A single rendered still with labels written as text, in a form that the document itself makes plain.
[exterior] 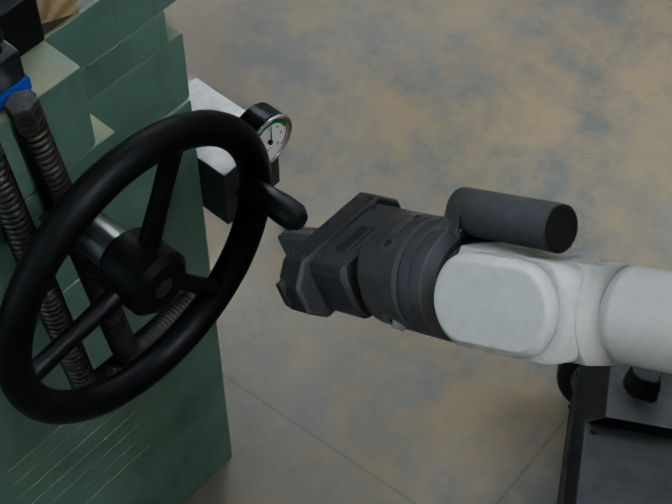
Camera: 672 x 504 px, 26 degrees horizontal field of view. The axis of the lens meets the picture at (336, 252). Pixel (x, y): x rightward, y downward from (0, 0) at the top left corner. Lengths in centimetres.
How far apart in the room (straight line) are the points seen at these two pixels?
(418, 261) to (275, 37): 148
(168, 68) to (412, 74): 110
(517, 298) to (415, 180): 134
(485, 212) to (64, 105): 33
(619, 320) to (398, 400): 114
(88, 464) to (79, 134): 62
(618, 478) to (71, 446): 65
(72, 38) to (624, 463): 89
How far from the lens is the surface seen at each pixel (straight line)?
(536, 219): 99
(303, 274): 111
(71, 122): 114
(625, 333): 93
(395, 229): 107
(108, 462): 173
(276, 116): 143
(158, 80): 137
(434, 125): 235
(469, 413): 204
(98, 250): 117
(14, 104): 108
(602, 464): 180
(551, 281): 94
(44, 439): 159
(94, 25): 126
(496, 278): 96
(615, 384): 184
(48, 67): 112
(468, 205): 103
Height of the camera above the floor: 175
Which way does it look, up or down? 53 degrees down
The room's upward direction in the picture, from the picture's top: straight up
